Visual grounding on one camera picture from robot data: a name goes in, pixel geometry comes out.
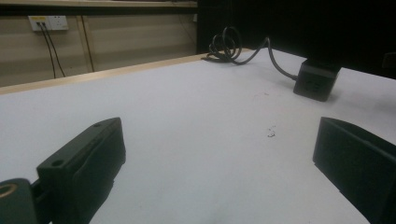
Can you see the black curtain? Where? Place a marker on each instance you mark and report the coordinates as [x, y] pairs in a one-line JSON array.
[[295, 28]]

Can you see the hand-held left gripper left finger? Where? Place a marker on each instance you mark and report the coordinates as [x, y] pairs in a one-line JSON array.
[[84, 168]]

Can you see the black cube power socket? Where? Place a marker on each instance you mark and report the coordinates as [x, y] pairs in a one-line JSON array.
[[315, 81]]

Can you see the white wall socket panel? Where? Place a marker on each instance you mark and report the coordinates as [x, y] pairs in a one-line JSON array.
[[49, 22]]

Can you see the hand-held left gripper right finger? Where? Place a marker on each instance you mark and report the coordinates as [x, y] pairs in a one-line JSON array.
[[355, 165]]

